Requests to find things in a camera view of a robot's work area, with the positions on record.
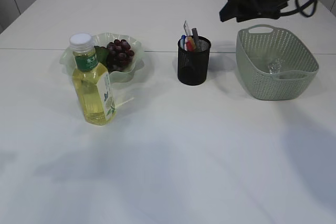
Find clear plastic sheet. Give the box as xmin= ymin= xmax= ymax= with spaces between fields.
xmin=267 ymin=59 xmax=284 ymax=74

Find silver glitter pen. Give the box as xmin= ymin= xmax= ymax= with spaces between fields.
xmin=192 ymin=28 xmax=202 ymax=52

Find clear plastic ruler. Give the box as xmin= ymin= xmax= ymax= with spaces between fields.
xmin=183 ymin=20 xmax=192 ymax=36

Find gold glitter pen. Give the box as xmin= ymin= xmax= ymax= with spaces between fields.
xmin=189 ymin=37 xmax=197 ymax=51

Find pink handled scissors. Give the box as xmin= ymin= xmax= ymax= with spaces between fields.
xmin=184 ymin=37 xmax=189 ymax=51

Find red glitter pen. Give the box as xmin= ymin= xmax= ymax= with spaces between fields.
xmin=188 ymin=36 xmax=194 ymax=51

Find blue handled scissors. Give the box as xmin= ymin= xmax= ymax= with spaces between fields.
xmin=180 ymin=35 xmax=187 ymax=51

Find purple grape bunch with leaf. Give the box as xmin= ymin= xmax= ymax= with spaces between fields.
xmin=95 ymin=39 xmax=135 ymax=73

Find green tea bottle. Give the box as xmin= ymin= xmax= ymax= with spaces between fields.
xmin=69 ymin=33 xmax=116 ymax=125

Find green woven plastic basket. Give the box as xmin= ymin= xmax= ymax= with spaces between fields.
xmin=236 ymin=25 xmax=319 ymax=101

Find black mesh pen holder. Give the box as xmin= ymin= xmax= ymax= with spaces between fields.
xmin=177 ymin=36 xmax=211 ymax=86

